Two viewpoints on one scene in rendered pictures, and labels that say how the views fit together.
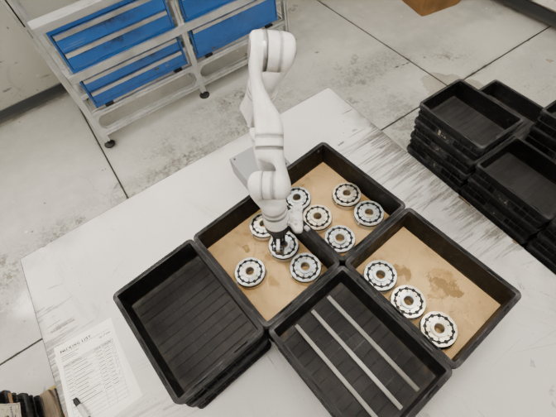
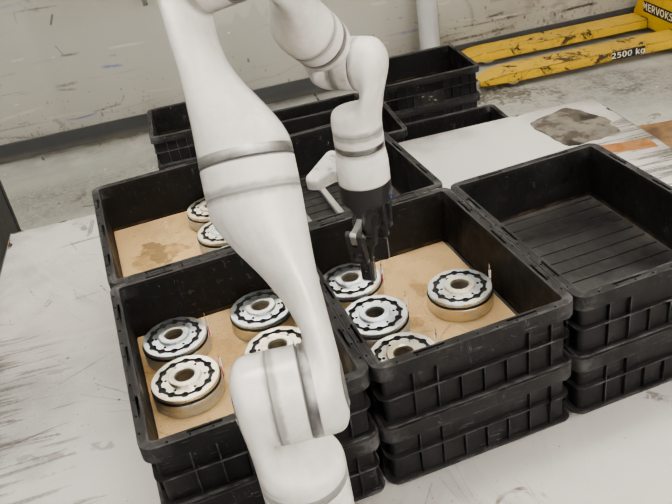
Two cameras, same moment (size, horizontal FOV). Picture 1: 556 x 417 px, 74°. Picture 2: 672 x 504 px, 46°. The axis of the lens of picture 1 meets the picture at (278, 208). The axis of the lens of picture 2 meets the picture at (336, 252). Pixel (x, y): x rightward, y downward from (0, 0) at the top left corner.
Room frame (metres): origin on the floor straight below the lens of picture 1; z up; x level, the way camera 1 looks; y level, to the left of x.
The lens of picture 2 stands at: (1.51, 0.23, 1.58)
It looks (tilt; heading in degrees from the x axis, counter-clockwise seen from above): 32 degrees down; 196
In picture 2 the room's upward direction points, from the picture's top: 10 degrees counter-clockwise
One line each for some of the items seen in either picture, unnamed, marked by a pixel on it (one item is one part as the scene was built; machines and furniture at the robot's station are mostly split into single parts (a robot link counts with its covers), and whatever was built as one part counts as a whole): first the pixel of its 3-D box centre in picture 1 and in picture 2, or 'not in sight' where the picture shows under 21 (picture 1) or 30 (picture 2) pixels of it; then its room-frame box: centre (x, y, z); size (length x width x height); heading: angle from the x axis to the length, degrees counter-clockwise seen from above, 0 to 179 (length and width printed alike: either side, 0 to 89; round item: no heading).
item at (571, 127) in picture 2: not in sight; (572, 123); (-0.46, 0.36, 0.71); 0.22 x 0.19 x 0.01; 25
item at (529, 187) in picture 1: (515, 194); not in sight; (0.86, -1.20, 0.31); 0.40 x 0.30 x 0.34; 25
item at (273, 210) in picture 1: (267, 194); (358, 93); (0.53, 0.02, 1.21); 0.09 x 0.07 x 0.15; 76
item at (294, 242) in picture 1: (283, 244); (375, 315); (0.56, 0.00, 0.86); 0.10 x 0.10 x 0.01
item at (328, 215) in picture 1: (317, 217); (278, 348); (0.64, -0.13, 0.86); 0.10 x 0.10 x 0.01
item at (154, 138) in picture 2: not in sight; (216, 167); (-0.99, -0.89, 0.37); 0.40 x 0.30 x 0.45; 115
